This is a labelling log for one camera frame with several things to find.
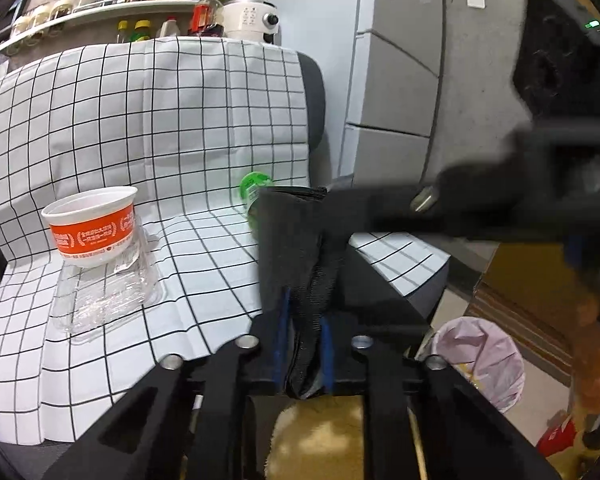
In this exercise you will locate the white checkered cloth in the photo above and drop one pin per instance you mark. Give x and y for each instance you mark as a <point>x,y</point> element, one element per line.
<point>130,120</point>

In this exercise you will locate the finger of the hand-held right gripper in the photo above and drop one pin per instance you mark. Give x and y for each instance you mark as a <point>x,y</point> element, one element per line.
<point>455,205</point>

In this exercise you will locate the clear plastic food container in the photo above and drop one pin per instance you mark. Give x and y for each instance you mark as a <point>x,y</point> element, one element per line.
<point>105,300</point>

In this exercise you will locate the grey office chair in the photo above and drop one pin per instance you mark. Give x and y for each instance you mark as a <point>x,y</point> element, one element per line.
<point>314,110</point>

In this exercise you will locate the grey cloth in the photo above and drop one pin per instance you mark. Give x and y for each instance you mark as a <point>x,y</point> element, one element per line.
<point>295,250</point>

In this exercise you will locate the group of condiment bottles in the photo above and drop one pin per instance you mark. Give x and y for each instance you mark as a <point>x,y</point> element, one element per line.
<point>205,15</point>

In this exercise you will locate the green bottle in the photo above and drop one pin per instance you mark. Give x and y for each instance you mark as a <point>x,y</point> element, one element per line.
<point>254,187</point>

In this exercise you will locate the white wall shelf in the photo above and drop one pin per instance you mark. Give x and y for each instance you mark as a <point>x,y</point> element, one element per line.
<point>105,10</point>

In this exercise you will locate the red package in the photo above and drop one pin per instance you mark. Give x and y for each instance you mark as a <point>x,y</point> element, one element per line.
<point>556,435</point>

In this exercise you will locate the white wall switch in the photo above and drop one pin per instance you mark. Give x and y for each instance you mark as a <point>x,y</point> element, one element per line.
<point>476,1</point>

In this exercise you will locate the person's right hand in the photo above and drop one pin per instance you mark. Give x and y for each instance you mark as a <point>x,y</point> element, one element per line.
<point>597,360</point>

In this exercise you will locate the grey refrigerator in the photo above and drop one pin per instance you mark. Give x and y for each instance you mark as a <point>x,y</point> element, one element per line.
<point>395,85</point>

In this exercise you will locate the cardboard box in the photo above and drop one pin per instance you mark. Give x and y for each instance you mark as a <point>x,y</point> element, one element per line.
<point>520,270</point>

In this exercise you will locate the yellow fuzzy garment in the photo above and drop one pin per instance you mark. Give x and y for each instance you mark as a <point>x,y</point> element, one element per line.
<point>320,440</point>

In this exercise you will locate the bin with pink liner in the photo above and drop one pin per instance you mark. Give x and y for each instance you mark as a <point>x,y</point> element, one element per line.
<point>480,350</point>

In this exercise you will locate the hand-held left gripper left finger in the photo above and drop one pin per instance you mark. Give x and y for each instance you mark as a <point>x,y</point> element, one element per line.
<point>283,325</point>

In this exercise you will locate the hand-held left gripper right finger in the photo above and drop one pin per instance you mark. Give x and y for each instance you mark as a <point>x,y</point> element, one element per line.
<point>326,347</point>

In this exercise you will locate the white rice cooker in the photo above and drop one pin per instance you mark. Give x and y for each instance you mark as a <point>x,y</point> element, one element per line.
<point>250,17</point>

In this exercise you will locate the orange and white paper bowl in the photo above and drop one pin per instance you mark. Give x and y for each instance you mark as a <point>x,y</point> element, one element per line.
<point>92,227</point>

